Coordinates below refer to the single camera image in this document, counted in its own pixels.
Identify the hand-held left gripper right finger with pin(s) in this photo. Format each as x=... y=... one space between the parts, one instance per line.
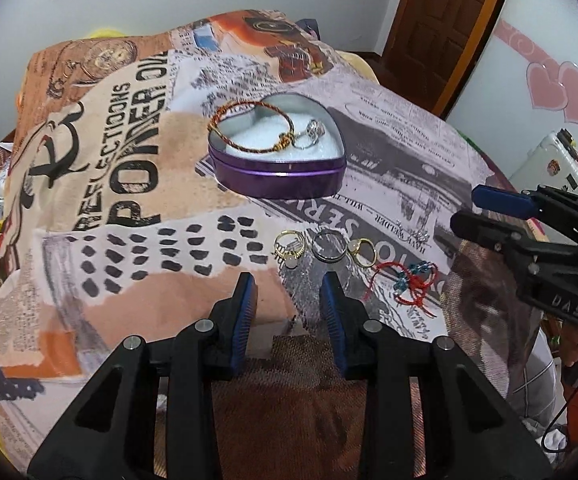
x=330 y=320

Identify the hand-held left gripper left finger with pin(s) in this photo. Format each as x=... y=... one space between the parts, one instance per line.
x=245 y=320

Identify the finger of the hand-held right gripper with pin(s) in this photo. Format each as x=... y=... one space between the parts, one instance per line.
x=501 y=200
x=489 y=232

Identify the purple heart-shaped tin box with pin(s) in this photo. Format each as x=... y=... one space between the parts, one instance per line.
x=274 y=180

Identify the person's right hand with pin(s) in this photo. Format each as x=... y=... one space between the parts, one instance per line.
x=566 y=342

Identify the white hard case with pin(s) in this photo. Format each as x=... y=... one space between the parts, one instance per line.
x=549 y=160

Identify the small silver stud earrings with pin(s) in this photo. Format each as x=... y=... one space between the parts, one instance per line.
x=422 y=234

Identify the grey quilted cloth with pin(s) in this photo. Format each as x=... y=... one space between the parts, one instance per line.
x=539 y=390

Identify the printed blanket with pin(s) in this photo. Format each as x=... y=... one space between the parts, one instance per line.
x=144 y=285

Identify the brown wooden door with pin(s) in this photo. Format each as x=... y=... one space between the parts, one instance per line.
x=444 y=25

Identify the pink heart wall sticker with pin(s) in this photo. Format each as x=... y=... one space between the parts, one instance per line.
x=549 y=85

